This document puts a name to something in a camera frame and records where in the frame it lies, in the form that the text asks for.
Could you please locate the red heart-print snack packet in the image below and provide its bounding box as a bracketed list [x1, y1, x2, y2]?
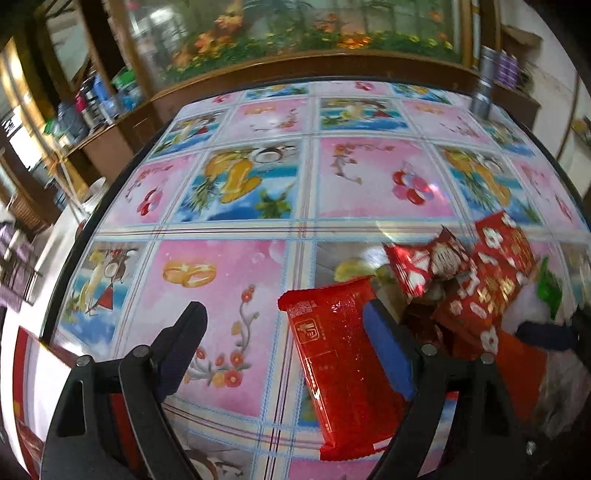
[384, 226, 478, 303]

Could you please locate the red flower-print snack bag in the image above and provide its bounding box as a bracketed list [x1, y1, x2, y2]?
[431, 211, 536, 361]

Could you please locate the silver flashlight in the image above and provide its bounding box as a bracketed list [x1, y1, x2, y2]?
[471, 46, 497, 116]

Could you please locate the grey-blue thermos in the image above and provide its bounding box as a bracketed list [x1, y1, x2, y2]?
[58, 104, 86, 144]

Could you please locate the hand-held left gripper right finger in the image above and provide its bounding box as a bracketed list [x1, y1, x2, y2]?
[362, 299, 555, 480]

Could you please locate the blue thermos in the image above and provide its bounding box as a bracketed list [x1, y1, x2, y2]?
[92, 74, 116, 123]

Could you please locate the green snack packet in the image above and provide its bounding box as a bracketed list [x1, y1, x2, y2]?
[536, 256, 564, 319]

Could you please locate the black thermos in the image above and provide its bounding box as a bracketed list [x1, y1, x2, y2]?
[85, 85, 105, 127]

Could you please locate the shiny red snack packet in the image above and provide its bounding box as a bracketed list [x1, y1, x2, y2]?
[278, 276, 419, 462]

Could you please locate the glass flower display case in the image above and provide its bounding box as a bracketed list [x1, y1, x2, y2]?
[124, 0, 476, 86]

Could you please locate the red tray box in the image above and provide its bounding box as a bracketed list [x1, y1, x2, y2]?
[11, 323, 148, 480]

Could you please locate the purple clothed table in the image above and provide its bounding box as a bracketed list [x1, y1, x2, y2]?
[0, 222, 38, 305]

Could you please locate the cardboard box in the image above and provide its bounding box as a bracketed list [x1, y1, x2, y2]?
[501, 25, 541, 51]

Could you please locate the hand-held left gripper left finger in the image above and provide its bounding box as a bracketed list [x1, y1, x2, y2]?
[41, 301, 208, 480]

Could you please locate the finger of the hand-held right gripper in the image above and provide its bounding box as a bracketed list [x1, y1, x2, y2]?
[515, 320, 580, 354]

